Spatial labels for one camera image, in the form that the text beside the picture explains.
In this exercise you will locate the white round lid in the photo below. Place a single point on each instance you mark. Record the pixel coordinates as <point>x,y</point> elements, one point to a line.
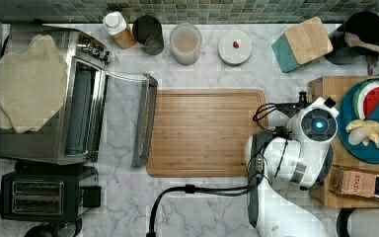
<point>235,47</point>

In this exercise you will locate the toy peeled banana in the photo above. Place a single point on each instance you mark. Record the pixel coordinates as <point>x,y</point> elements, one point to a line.
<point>363,131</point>

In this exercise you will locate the black slot toaster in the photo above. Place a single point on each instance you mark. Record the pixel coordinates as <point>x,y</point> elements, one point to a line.
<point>49,193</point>

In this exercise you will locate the blue plate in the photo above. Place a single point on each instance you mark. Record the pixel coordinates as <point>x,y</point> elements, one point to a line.
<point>370,153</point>

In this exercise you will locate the toy watermelon slice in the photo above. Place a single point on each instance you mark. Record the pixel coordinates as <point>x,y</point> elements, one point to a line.
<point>366,99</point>

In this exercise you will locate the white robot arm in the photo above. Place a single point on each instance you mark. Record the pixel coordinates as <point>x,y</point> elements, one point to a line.
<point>302,155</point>

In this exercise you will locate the wooden spoon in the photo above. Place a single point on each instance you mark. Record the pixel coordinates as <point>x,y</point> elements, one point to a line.
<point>354,41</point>

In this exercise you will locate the black utensil pot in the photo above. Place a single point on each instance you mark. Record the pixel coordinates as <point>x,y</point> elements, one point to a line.
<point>363,24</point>

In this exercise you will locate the white capped spice bottle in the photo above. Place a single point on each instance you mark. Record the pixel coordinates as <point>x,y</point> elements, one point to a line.
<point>119,29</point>

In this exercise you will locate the grey round container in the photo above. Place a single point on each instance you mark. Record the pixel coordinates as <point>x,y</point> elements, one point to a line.
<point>358,222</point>

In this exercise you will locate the clear glass jar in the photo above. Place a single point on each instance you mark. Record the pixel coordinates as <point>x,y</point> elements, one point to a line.
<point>185,40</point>

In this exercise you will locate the stash tea box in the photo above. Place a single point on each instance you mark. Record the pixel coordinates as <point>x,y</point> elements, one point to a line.
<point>358,183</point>

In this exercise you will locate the wooden drawer cabinet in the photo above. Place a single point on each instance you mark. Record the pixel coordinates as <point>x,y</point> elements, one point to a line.
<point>341,89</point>

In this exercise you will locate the stainless toaster oven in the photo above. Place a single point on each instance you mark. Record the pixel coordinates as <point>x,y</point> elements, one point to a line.
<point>102,108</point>

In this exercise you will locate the bamboo cutting board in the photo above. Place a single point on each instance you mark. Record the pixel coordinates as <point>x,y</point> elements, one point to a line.
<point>203,133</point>

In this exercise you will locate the dark metal cup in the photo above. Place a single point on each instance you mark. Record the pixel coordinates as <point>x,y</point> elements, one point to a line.
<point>147,30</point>

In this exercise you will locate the beige cloth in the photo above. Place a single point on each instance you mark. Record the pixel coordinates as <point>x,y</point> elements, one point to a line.
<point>32,85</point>

